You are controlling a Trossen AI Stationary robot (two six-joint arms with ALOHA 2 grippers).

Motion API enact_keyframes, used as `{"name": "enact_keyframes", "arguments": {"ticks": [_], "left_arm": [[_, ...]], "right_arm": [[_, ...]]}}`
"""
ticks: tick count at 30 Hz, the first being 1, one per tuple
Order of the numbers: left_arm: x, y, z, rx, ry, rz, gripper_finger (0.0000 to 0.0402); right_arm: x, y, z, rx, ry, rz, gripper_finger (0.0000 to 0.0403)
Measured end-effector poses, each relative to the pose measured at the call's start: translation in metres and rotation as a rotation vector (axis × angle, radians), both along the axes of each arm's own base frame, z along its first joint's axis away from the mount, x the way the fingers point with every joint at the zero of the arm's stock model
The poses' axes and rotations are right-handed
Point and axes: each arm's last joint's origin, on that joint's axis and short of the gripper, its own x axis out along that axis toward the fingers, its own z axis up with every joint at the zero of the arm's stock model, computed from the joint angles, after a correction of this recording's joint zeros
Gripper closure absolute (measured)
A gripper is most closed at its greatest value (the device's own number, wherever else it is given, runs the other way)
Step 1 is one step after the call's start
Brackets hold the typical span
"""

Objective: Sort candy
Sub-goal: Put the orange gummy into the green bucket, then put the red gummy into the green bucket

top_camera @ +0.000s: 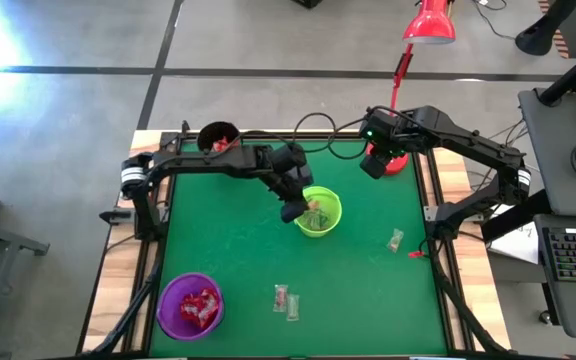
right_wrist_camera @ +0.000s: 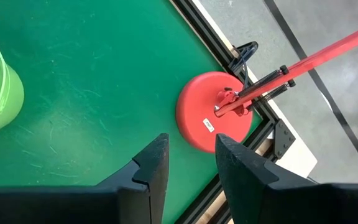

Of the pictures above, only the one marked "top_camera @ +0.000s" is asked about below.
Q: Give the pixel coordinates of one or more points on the purple plastic bucket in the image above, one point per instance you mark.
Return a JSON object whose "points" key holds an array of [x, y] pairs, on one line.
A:
{"points": [[168, 310]]}

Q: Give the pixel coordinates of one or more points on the black plastic bucket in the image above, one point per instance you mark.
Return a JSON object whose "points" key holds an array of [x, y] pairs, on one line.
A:
{"points": [[208, 132]]}

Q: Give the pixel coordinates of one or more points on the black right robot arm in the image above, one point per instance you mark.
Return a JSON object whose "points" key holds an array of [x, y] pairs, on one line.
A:
{"points": [[468, 145]]}

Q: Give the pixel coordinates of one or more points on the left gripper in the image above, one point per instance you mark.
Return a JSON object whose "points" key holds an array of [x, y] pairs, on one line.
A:
{"points": [[293, 210]]}

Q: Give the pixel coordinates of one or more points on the black stand legs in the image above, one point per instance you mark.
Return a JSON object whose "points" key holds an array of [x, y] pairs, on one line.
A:
{"points": [[13, 242]]}

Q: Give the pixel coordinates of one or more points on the white paper sheet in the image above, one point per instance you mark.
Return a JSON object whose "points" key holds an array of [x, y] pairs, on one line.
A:
{"points": [[515, 245]]}

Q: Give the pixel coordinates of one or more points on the black desk leg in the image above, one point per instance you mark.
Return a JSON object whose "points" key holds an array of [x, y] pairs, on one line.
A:
{"points": [[513, 217]]}

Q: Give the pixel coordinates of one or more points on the grey keyboard tray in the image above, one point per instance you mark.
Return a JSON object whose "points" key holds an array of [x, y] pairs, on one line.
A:
{"points": [[568, 310]]}

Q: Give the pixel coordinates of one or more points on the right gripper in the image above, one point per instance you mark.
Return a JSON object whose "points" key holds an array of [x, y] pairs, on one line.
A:
{"points": [[383, 137]]}

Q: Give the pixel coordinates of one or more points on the clear red gummy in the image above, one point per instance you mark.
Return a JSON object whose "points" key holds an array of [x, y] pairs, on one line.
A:
{"points": [[314, 204], [280, 298]]}

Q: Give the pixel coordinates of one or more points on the black floor box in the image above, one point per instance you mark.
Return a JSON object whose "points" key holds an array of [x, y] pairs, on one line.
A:
{"points": [[308, 2]]}

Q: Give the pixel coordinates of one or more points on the red snack bag right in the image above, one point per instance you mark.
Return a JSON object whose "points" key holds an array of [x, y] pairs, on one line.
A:
{"points": [[220, 144]]}

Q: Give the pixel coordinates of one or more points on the black aluminium table frame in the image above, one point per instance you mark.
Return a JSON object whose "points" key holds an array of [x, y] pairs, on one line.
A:
{"points": [[140, 300]]}

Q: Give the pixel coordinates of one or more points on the red desk lamp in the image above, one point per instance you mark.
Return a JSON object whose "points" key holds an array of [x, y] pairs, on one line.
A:
{"points": [[430, 22]]}

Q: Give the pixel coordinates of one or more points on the green table mat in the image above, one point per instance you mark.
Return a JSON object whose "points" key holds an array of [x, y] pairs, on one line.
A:
{"points": [[268, 270]]}

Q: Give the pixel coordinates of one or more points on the red tag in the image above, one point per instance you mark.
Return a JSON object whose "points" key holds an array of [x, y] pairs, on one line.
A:
{"points": [[415, 254]]}

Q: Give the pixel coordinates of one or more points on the grey desk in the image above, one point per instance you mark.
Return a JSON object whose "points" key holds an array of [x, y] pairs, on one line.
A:
{"points": [[553, 150]]}

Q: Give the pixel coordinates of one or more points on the clear green gummy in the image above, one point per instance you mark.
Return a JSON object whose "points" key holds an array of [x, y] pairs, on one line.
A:
{"points": [[293, 307], [394, 240]]}

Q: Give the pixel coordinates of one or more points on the green plastic bucket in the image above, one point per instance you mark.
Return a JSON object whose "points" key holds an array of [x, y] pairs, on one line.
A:
{"points": [[333, 220]]}

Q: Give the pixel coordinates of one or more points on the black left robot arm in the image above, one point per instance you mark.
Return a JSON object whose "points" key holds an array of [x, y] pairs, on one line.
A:
{"points": [[203, 162]]}

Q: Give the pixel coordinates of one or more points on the black backlit keyboard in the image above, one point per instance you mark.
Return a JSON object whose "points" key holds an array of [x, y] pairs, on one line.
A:
{"points": [[575, 255]]}

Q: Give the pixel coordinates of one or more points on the black stand foot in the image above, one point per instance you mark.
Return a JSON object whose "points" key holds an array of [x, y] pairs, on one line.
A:
{"points": [[538, 35]]}

